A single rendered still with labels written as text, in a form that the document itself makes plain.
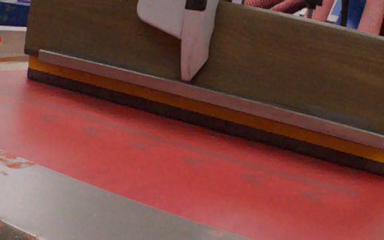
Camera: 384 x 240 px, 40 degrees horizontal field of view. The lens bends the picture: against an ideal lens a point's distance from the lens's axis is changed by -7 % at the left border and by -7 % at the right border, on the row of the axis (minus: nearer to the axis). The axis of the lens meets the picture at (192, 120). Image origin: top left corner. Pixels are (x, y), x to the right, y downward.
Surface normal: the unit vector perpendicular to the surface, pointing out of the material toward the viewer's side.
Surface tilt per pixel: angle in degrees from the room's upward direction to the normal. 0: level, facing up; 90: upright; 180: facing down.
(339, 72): 94
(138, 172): 0
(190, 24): 103
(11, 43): 90
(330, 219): 0
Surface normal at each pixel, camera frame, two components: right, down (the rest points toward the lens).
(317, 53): -0.41, 0.15
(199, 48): 0.40, 0.55
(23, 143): 0.19, -0.97
